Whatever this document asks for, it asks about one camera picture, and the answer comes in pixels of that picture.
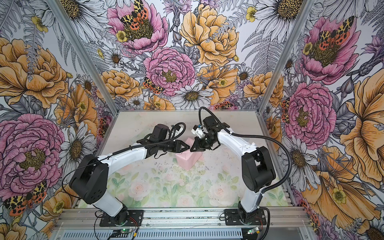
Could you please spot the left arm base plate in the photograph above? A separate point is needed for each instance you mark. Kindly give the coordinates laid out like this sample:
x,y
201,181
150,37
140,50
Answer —
x,y
125,218

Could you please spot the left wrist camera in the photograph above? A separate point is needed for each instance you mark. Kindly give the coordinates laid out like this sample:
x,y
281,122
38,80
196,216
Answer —
x,y
162,132

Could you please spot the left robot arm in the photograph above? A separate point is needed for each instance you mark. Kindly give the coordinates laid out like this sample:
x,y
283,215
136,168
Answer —
x,y
90,179

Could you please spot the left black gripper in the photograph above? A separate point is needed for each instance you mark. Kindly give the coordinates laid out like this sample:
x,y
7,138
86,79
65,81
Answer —
x,y
178,144

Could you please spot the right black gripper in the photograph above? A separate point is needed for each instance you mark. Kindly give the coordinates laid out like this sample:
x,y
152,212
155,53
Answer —
x,y
198,145

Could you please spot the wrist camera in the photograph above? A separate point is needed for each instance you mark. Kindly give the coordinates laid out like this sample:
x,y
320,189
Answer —
x,y
209,125
162,132

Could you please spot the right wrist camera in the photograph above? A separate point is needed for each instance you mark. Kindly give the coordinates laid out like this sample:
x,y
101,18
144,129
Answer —
x,y
209,125

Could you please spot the white slotted cable duct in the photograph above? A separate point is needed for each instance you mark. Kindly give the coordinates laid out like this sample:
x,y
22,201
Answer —
x,y
152,234

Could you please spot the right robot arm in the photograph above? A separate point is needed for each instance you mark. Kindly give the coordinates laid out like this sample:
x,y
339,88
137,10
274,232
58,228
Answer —
x,y
258,171

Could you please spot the purple wrapping paper sheet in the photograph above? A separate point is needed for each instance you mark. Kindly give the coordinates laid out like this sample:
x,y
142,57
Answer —
x,y
187,159

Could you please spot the aluminium front rail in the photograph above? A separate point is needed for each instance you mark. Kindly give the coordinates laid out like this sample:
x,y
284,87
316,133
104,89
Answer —
x,y
158,218

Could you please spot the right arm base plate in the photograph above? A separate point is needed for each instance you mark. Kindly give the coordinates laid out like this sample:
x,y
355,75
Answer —
x,y
235,217

